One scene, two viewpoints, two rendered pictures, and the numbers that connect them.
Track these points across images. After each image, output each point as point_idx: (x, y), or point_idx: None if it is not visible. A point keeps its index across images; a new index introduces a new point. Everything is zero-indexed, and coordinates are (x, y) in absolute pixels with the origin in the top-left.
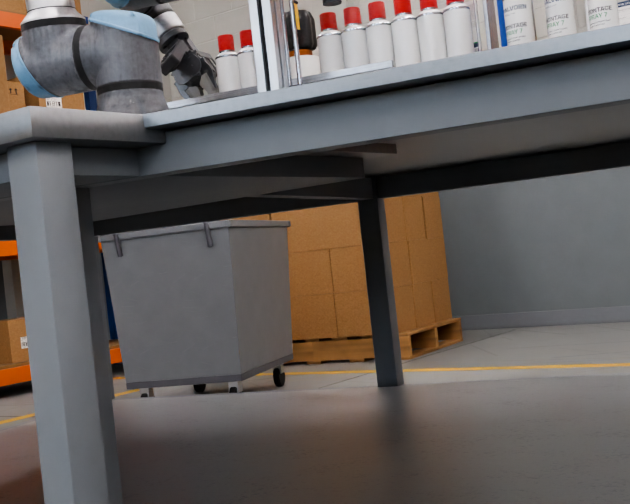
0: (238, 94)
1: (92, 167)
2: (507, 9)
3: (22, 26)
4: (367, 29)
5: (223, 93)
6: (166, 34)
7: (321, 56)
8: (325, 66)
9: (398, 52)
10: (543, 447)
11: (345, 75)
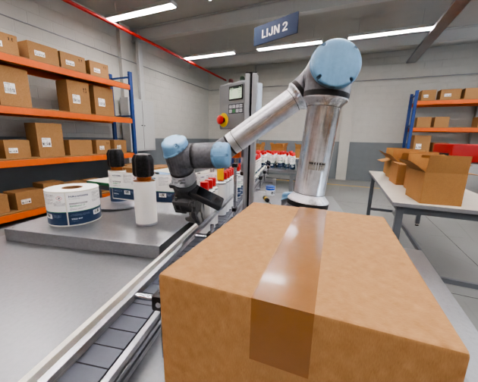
0: (217, 213)
1: None
2: (240, 176)
3: (326, 206)
4: (229, 181)
5: (215, 214)
6: (196, 180)
7: (224, 192)
8: (225, 196)
9: (232, 189)
10: None
11: (231, 199)
